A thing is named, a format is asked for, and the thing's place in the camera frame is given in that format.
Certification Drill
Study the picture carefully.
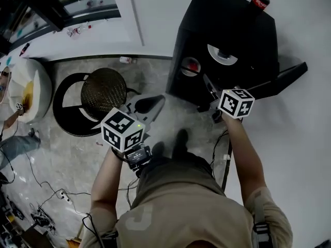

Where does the person's right forearm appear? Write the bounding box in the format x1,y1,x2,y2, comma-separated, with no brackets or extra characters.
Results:
221,112,267,207

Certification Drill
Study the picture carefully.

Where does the black framed window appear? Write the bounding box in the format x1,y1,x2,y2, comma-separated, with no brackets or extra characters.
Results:
0,0,122,54

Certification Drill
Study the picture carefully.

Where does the grey shoulder strap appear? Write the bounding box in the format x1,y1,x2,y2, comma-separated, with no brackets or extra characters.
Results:
252,189,274,248

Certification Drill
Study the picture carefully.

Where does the plate of red food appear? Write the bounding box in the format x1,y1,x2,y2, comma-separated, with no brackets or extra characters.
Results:
179,56,203,78

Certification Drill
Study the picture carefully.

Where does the person's khaki shirt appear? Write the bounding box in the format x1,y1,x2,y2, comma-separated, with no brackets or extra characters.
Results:
79,151,294,248

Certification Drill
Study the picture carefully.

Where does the black camera with screen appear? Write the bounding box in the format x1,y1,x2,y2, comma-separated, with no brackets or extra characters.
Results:
123,145,154,177

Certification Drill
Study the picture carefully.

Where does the person's left forearm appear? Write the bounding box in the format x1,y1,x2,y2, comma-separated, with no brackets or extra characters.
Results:
90,145,130,213

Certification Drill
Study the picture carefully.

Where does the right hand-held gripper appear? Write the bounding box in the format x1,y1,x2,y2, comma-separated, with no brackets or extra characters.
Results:
198,73,255,124

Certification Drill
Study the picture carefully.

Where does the person's black shoe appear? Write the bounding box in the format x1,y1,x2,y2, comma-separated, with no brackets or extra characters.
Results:
172,128,189,158
151,141,166,162

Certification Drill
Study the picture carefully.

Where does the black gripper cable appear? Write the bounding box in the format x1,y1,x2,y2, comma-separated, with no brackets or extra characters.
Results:
210,129,233,191

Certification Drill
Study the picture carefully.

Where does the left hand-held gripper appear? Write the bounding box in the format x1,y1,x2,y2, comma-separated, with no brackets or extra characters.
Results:
100,94,167,153

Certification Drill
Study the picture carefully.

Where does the dark wicker round stool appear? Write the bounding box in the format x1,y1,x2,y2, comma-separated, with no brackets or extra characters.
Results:
80,67,128,121

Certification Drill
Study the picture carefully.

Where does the large cola bottle red cap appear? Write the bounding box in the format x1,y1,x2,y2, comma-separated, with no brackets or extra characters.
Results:
248,0,274,17

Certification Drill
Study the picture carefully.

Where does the white power strip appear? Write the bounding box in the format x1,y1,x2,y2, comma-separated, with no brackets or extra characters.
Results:
56,189,72,203

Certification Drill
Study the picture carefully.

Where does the black fridge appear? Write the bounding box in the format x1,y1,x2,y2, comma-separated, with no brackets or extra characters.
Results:
165,0,309,113

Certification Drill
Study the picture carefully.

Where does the black floor cable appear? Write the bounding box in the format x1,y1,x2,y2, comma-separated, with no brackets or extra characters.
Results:
0,148,93,216

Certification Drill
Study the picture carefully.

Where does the clear plastic bottle red cap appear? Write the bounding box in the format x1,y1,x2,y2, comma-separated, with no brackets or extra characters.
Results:
66,24,93,38

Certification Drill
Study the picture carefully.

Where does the white armchair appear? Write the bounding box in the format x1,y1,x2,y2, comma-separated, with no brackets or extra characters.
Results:
7,57,53,125

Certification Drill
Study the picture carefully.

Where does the small dark bottle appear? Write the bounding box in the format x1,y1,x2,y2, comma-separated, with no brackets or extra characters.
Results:
19,42,31,57

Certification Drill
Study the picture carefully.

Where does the pile of cables and tools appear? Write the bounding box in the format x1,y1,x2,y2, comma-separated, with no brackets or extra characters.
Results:
0,190,59,248

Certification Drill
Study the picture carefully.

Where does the white plate of dark food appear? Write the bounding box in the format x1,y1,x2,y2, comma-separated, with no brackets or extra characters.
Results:
207,43,239,67

